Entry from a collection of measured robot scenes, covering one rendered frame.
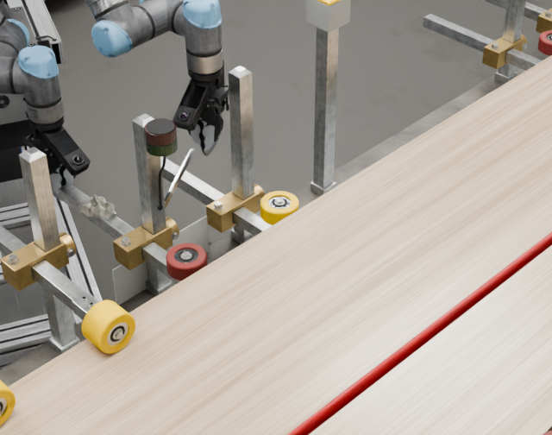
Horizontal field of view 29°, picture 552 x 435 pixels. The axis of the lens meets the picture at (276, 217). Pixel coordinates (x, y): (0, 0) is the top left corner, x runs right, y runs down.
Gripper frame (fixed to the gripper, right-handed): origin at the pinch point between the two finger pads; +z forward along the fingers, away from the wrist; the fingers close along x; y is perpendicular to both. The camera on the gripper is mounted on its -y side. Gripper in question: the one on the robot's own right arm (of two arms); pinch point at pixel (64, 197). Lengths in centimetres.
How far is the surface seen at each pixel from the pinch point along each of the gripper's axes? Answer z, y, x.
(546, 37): -8, -41, -124
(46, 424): -8, -58, 44
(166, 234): -3.4, -29.5, -5.1
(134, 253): -3.3, -29.5, 3.5
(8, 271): -13.0, -27.0, 30.0
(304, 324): -8, -71, -3
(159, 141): -30.0, -33.8, -1.9
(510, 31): -3, -27, -127
